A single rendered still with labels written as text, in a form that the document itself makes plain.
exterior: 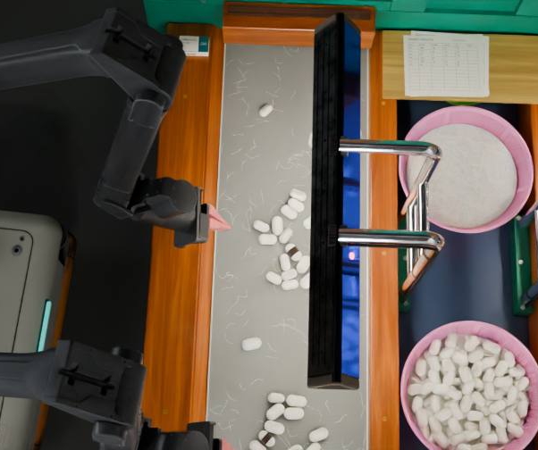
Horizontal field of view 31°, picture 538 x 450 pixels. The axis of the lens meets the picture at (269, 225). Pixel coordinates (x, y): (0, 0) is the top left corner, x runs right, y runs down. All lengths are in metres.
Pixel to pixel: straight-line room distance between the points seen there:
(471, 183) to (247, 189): 0.45
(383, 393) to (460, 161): 0.50
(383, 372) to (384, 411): 0.07
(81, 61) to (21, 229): 1.19
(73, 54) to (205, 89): 0.72
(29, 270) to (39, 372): 1.24
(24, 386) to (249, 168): 0.89
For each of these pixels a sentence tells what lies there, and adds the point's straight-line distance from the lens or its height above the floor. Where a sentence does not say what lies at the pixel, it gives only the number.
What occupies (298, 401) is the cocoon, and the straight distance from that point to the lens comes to 1.80.
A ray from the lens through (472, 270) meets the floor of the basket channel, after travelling 1.98.
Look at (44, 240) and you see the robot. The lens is 2.42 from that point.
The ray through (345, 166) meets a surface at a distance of 1.55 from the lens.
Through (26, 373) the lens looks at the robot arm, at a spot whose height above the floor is 1.41.
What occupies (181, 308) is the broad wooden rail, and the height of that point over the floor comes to 0.76.
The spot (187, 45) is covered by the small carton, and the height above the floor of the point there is 0.78.
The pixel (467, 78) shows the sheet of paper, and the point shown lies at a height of 0.78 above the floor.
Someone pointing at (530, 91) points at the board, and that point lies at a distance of 2.03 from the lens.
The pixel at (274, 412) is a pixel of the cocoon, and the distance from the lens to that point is 1.80.
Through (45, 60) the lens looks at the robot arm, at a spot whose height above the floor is 1.39.
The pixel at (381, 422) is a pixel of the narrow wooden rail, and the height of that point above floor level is 0.77.
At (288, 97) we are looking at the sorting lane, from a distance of 1.99.
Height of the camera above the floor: 2.55
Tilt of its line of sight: 73 degrees down
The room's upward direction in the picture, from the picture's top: 3 degrees clockwise
